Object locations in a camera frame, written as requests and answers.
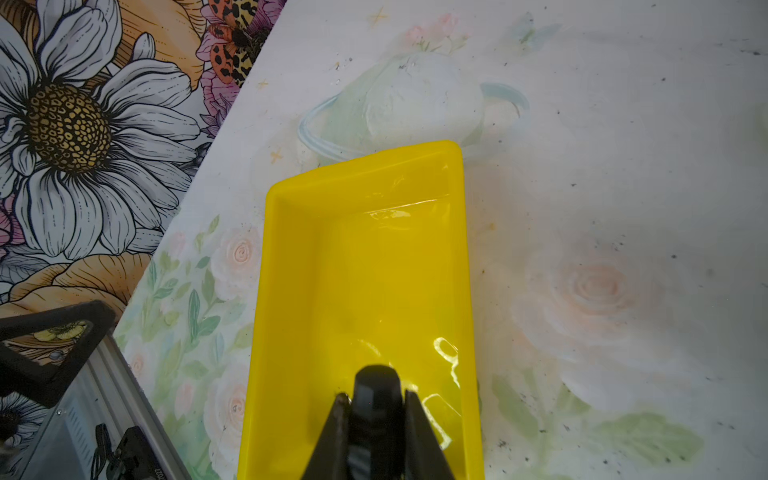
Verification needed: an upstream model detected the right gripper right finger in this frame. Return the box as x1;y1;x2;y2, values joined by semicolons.
404;390;455;480

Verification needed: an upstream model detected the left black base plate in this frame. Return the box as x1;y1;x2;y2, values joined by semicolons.
90;423;167;480

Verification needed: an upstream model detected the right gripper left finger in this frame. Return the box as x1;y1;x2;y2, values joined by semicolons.
301;393;351;480

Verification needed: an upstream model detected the black triangular bracket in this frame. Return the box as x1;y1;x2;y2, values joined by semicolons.
1;301;116;408

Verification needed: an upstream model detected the yellow plastic bin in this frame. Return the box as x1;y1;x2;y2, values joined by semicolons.
237;141;484;479

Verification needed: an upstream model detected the aluminium front rail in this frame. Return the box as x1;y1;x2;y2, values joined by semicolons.
20;336;190;479

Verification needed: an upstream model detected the black handled screwdriver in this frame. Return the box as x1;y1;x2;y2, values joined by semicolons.
347;365;404;479

